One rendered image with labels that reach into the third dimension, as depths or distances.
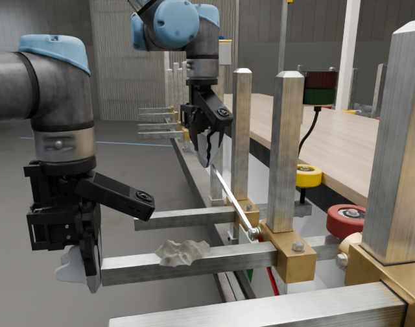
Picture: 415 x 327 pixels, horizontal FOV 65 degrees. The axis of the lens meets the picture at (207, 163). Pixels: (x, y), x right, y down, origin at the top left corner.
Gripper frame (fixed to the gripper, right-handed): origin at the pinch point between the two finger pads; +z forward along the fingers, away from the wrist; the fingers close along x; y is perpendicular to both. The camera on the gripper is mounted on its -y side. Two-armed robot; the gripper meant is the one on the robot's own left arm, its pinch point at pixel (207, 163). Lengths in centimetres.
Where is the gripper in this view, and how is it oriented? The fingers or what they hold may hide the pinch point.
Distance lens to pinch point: 79.7
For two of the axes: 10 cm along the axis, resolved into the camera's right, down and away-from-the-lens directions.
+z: 0.0, 9.6, 2.8
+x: -8.6, 1.5, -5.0
